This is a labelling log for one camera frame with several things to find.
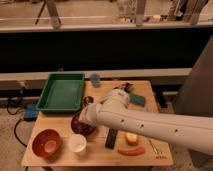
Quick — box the teal sponge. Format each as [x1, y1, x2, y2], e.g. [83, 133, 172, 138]
[129, 93, 145, 106]

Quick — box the red bowl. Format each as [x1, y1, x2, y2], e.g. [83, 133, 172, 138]
[32, 129, 62, 158]

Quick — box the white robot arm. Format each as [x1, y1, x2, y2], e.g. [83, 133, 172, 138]
[80, 89, 213, 155]

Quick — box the black rectangular block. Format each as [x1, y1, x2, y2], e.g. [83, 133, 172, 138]
[105, 129, 118, 149]

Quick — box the green plastic tray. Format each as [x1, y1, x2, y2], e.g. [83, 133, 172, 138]
[37, 72, 84, 114]

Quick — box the white cup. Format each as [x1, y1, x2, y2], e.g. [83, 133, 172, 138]
[68, 134, 87, 154]

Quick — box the small dark metal cup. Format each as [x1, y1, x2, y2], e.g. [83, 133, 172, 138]
[83, 96, 94, 106]

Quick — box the blue box on floor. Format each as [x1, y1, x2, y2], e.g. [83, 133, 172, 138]
[24, 104, 38, 121]

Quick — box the blue cup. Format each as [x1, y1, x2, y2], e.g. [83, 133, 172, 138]
[90, 74, 101, 87]

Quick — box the dark toy pile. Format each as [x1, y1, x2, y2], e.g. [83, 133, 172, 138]
[117, 82, 133, 93]

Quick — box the black floor cable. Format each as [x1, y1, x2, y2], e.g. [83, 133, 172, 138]
[6, 96, 28, 148]

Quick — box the silver fork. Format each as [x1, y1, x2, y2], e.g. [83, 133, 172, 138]
[148, 139, 159, 154]

